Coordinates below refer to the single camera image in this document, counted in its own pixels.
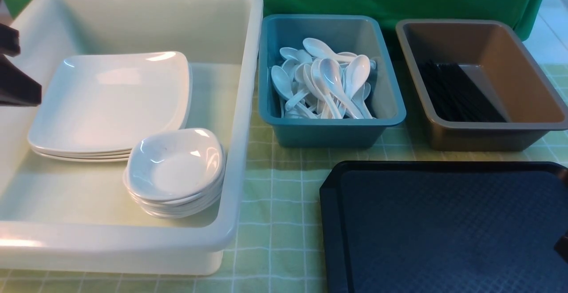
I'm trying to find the white square rice plate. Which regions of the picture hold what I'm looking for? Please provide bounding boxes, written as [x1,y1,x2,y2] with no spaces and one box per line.
[27,51,192,153]

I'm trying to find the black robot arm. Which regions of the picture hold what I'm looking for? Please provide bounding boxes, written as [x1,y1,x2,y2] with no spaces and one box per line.
[0,24,42,107]

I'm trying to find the white spoon left pile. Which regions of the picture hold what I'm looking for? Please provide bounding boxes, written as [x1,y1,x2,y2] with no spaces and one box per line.
[271,66,317,119]

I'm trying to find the white spoon center pile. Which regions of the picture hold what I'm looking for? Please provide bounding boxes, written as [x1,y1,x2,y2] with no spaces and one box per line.
[319,58,364,119]

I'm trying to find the white spoon top of pile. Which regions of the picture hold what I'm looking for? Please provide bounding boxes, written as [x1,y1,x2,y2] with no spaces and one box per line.
[302,38,357,63]

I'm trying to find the top white stacked small bowl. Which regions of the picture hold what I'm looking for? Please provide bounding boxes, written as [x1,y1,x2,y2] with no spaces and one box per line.
[123,128,225,202]

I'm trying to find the green checked tablecloth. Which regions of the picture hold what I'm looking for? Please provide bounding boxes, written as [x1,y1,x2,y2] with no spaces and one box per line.
[0,111,567,293]

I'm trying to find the teal plastic bin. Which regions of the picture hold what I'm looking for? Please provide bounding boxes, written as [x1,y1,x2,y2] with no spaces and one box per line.
[258,14,406,149]

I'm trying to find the lower white stacked small bowls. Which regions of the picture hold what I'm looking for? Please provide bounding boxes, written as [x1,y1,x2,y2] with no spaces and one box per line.
[122,171,225,219]

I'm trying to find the black serving tray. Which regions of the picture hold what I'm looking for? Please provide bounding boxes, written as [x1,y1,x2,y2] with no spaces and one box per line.
[319,160,568,293]

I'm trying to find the black chopsticks pile in bin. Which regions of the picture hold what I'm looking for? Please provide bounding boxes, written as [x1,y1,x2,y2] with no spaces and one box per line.
[418,60,507,123]

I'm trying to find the lower white stacked square plates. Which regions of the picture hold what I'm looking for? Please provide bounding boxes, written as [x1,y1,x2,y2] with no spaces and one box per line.
[30,146,131,163]

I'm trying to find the brown plastic bin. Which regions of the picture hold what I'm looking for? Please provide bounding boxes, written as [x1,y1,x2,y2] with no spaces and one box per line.
[396,19,567,152]

